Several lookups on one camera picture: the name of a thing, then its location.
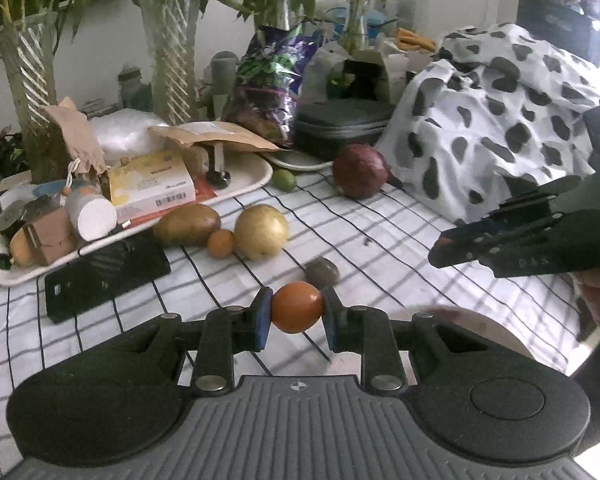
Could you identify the small white tray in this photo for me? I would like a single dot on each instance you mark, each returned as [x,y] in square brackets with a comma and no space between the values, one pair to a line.
[300,160]

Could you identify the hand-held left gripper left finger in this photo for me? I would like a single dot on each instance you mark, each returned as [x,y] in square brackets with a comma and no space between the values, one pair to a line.
[262,320]

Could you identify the small tangerine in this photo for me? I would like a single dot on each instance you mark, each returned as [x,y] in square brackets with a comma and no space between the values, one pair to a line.
[221,243]

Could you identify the dark screen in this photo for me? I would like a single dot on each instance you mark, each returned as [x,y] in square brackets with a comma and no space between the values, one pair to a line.
[560,10]

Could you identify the open cardboard box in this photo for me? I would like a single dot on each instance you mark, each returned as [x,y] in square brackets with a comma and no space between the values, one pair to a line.
[365,75]

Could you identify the cow print blanket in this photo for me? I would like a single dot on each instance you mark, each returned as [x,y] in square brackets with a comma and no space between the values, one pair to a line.
[505,110]

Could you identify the large orange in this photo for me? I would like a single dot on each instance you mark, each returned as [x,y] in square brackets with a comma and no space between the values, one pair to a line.
[296,307]

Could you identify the yellow pear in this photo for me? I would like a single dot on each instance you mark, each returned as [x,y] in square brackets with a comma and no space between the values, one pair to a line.
[261,231]

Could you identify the white floral plate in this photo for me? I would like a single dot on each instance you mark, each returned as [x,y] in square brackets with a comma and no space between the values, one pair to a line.
[485,327]

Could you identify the ribbed glass vase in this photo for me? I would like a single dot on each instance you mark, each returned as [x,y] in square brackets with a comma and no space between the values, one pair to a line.
[172,60]
[32,85]

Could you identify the red onion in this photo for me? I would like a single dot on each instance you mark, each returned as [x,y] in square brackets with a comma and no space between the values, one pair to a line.
[360,170]

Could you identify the orange cloth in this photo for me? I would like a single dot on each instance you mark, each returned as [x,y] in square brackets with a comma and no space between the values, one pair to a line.
[412,39]

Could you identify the green lime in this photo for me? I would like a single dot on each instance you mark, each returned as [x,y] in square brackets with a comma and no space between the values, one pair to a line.
[282,178]

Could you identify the small brown cardboard box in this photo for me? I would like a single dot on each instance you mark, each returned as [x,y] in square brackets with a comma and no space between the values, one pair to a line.
[45,240]

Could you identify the grey jar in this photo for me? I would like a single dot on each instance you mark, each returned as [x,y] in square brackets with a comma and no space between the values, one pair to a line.
[224,72]
[130,87]

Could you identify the large white tray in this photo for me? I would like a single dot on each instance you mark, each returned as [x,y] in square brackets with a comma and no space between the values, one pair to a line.
[250,175]

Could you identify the brown green mango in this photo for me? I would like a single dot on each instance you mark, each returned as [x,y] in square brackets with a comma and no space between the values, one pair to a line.
[186,225]

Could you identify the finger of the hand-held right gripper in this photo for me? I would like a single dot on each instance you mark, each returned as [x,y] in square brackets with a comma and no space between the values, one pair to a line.
[535,200]
[530,245]

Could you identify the dark passion fruit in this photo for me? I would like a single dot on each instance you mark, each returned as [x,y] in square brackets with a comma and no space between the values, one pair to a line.
[321,271]

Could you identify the yellow cardboard box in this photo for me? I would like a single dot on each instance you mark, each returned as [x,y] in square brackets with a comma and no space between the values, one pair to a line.
[150,180]

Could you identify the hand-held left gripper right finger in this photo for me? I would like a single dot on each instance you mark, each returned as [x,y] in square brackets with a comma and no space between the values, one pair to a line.
[332,325]

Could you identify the brown paper envelope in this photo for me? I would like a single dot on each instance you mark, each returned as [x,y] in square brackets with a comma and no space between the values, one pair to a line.
[215,135]

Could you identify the white plastic wrap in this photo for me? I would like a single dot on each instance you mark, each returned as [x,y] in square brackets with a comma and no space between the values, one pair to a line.
[120,130]

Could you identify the checkered white cloth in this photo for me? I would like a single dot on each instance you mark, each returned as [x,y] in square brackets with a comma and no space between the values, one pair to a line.
[380,240]

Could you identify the black zip case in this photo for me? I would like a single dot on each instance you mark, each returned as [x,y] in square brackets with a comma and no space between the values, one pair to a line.
[340,125]

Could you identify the purple foil snack bag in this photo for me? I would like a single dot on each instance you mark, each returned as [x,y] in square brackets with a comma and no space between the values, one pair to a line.
[270,85]

